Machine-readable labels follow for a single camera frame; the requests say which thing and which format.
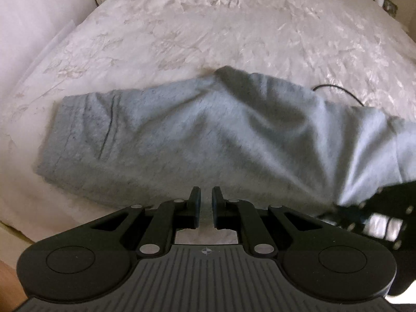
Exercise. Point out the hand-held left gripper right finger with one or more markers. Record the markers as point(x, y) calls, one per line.
point(215, 206)

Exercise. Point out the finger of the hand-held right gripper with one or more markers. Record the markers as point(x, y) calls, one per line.
point(341, 216)

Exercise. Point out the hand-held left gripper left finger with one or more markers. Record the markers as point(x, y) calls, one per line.
point(196, 206)

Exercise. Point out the grey pants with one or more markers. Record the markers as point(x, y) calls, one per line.
point(211, 136)

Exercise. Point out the white bed cover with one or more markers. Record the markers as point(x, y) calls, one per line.
point(195, 32)

